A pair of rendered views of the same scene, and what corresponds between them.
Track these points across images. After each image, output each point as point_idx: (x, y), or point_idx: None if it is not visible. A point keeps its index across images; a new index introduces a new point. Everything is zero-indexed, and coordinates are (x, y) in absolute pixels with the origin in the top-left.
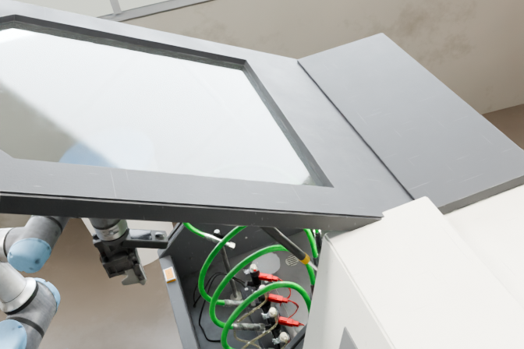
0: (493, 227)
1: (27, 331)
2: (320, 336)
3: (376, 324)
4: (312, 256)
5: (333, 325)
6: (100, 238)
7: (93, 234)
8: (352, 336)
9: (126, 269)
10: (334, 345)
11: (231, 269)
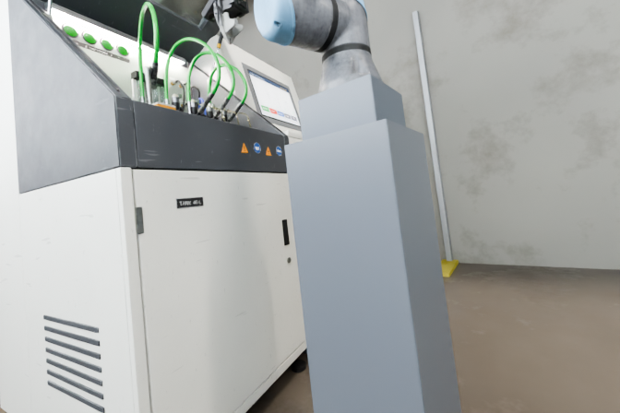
0: None
1: None
2: (237, 77)
3: (245, 52)
4: (167, 99)
5: (238, 66)
6: None
7: None
8: (244, 63)
9: (236, 16)
10: (243, 74)
11: (215, 53)
